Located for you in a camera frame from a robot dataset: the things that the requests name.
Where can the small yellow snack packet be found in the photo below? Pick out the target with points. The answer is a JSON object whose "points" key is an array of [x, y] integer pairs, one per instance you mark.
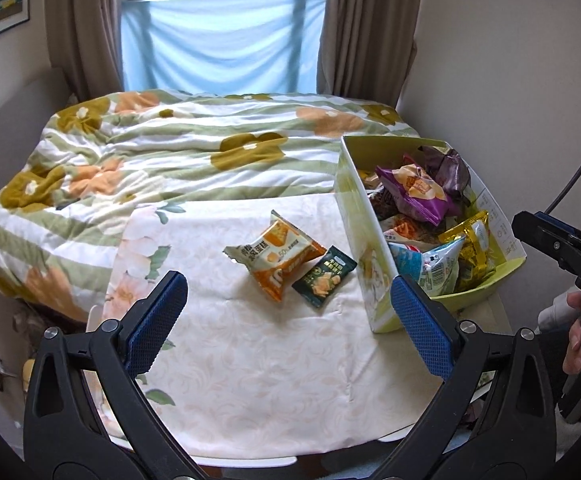
{"points": [[368, 177]]}

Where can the brown curtain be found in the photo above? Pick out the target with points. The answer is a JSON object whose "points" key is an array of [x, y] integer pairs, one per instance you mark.
{"points": [[370, 35], [85, 30]]}

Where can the purple snack packet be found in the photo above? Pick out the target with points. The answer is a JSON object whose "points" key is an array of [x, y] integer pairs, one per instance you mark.
{"points": [[420, 192]]}

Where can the gold yellow snack packet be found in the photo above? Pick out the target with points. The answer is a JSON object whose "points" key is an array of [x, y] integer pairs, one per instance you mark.
{"points": [[470, 250]]}

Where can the dark green snack packet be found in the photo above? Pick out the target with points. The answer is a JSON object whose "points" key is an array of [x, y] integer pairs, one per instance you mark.
{"points": [[323, 280]]}

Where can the cream floral tablecloth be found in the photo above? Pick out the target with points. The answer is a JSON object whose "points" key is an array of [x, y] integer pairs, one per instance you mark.
{"points": [[250, 360]]}

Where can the person's right hand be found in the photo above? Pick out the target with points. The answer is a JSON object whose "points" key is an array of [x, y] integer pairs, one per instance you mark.
{"points": [[575, 340]]}

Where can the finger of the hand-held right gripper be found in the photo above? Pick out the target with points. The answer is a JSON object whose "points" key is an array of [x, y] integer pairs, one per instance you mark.
{"points": [[561, 225], [545, 240]]}

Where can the dark maroon snack packet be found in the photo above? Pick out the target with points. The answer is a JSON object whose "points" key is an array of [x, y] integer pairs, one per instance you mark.
{"points": [[450, 167]]}

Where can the floral striped quilt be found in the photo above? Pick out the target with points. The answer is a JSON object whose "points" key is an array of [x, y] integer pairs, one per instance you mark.
{"points": [[170, 150]]}

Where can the dark striped snack packet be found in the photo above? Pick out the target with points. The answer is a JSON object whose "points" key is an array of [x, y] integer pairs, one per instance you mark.
{"points": [[383, 205]]}

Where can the white and blue snack bag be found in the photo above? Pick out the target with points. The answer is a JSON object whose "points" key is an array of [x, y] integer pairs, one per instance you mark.
{"points": [[435, 267]]}

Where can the orange patterned snack packet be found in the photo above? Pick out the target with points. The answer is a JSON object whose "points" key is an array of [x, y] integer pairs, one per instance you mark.
{"points": [[405, 227]]}

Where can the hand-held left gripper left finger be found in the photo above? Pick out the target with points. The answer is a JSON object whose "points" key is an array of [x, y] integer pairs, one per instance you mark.
{"points": [[158, 320]]}

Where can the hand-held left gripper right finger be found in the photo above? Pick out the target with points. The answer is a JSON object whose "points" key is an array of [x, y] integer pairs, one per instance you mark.
{"points": [[420, 330]]}

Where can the light blue cloth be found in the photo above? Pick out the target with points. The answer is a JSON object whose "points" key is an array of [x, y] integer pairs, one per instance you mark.
{"points": [[220, 45]]}

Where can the orange and white snack packet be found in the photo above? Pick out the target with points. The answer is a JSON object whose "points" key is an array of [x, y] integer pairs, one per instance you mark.
{"points": [[275, 265]]}

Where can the green cardboard box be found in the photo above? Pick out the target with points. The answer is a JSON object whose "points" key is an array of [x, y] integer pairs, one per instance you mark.
{"points": [[360, 220]]}

